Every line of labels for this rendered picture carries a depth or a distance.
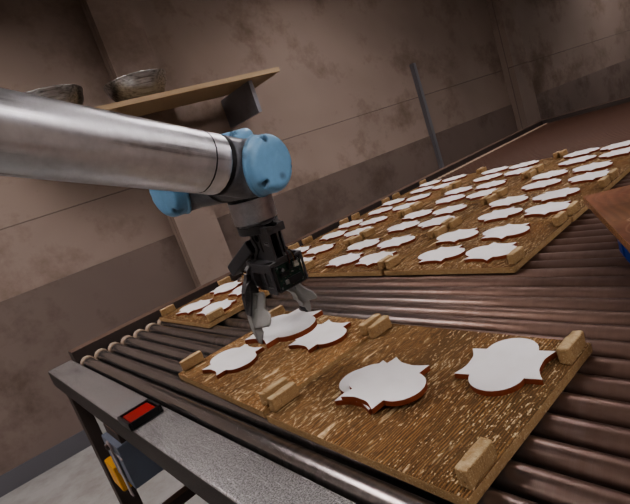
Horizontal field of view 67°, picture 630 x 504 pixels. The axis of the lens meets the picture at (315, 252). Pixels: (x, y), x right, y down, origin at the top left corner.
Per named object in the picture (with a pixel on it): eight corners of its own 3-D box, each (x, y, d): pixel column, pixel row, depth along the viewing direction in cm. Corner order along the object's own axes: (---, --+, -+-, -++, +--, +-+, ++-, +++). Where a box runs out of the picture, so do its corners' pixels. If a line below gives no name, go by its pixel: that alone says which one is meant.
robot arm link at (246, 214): (219, 205, 80) (258, 191, 85) (228, 231, 81) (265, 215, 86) (242, 204, 74) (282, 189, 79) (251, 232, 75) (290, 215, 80)
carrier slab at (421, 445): (471, 512, 52) (467, 499, 51) (268, 422, 84) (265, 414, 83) (593, 351, 72) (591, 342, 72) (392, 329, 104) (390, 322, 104)
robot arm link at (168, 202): (179, 157, 61) (240, 139, 69) (136, 171, 68) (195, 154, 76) (200, 215, 63) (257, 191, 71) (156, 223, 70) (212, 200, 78)
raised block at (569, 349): (572, 366, 68) (568, 349, 67) (558, 365, 69) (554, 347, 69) (588, 346, 71) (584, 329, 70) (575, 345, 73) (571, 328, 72)
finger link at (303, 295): (325, 318, 87) (295, 287, 82) (305, 313, 91) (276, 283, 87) (334, 304, 88) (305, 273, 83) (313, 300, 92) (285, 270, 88)
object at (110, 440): (137, 505, 116) (107, 442, 112) (119, 487, 127) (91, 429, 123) (177, 475, 123) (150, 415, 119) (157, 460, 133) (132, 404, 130)
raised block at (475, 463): (472, 493, 52) (466, 471, 51) (458, 487, 53) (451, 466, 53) (499, 458, 55) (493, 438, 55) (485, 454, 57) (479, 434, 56)
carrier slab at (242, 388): (265, 419, 85) (262, 411, 85) (179, 379, 118) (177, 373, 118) (390, 328, 105) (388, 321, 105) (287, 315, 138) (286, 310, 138)
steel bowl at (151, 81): (164, 105, 331) (156, 84, 328) (182, 88, 297) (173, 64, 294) (107, 118, 310) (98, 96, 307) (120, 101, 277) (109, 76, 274)
